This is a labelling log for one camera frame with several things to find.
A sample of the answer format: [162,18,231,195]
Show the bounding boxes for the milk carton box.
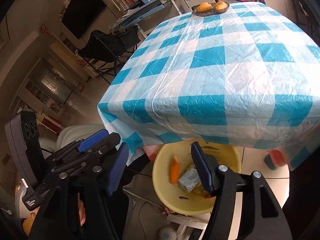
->
[178,164,201,193]

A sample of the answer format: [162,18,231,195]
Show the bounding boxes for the long orange peel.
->
[169,155,181,184]

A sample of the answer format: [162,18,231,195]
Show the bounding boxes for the yellow plastic trash bin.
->
[152,139,242,216]

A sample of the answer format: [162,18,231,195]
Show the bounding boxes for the person's left hand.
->
[78,200,86,226]

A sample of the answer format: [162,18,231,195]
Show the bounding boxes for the light green sofa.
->
[39,124,105,159]

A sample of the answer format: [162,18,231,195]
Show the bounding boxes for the black folding camp chair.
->
[78,26,140,77]

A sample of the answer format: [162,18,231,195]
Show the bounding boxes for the blue checkered tablecloth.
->
[97,2,319,169]

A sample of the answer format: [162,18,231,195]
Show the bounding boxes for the blue study desk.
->
[108,0,182,38]

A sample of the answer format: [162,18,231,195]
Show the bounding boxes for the row of books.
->
[110,0,138,12]

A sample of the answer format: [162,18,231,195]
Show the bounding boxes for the white plastic stool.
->
[179,0,217,14]

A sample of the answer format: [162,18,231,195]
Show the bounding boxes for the glass fruit plate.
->
[192,1,229,17]

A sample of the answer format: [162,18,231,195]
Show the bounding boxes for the yellow mango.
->
[196,2,213,13]

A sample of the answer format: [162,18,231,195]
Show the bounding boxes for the round brown bun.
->
[214,1,228,11]

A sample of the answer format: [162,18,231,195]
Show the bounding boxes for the black clothes on chair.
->
[298,0,319,46]

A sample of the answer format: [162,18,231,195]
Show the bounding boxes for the black wall television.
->
[61,0,107,39]

